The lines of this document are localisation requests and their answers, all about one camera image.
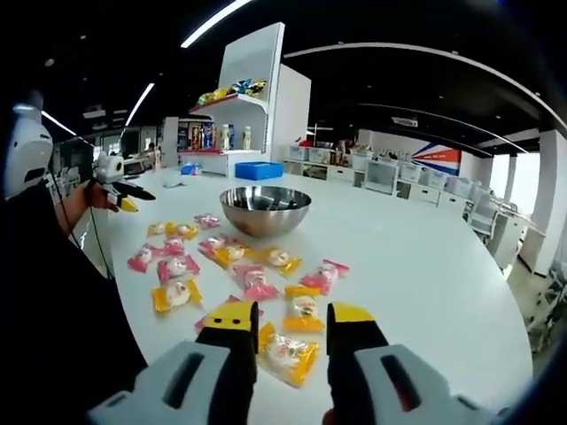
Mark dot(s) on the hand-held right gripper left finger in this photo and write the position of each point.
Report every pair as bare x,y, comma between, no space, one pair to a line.
212,367

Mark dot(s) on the white office chairs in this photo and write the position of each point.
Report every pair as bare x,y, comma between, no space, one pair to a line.
491,217

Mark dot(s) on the row of snack cans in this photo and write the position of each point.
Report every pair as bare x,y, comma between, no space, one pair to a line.
203,136

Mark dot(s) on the steel bowl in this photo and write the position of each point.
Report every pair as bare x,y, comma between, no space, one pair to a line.
265,214

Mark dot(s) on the person's right hand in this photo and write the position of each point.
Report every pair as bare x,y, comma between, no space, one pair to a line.
330,417

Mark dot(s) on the pink yellow marshmallow packets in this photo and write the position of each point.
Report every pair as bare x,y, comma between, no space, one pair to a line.
252,274

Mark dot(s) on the white worn chest device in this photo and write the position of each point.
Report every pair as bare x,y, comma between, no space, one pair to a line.
28,150

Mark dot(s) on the long ceiling light strip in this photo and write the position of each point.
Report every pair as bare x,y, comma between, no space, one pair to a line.
139,104
212,22

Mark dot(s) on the white table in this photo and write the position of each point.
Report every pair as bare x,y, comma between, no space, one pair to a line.
398,274

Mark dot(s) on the blue plastic crate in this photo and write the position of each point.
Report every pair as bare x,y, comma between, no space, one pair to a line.
259,170

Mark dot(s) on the clear plastic bag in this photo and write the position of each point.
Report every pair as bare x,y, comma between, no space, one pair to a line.
173,182

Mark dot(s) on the white drink bottle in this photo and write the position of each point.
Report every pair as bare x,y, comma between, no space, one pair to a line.
226,136
246,138

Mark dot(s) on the white shelf unit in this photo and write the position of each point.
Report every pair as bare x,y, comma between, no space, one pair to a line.
283,97

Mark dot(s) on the person's left hand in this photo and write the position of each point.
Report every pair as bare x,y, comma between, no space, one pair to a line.
98,197

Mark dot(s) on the row of white storage cabinets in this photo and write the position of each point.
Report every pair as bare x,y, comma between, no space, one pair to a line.
381,175

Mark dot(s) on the white pillar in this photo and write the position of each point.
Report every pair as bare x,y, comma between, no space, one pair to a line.
547,199

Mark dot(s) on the ceiling air conditioner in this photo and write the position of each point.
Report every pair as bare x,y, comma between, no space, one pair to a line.
405,120

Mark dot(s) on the red blue wall banner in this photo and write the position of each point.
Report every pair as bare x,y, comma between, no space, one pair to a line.
438,157

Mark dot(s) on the blue packet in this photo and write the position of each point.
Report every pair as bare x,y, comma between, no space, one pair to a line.
191,168

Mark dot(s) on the pile of snack bags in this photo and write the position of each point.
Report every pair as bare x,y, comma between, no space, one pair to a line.
230,92

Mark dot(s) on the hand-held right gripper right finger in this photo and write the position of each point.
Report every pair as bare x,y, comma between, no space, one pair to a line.
354,354

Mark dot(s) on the person in black clothing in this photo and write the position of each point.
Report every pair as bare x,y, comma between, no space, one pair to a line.
53,310

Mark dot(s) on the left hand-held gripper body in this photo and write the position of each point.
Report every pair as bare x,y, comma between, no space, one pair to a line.
111,168

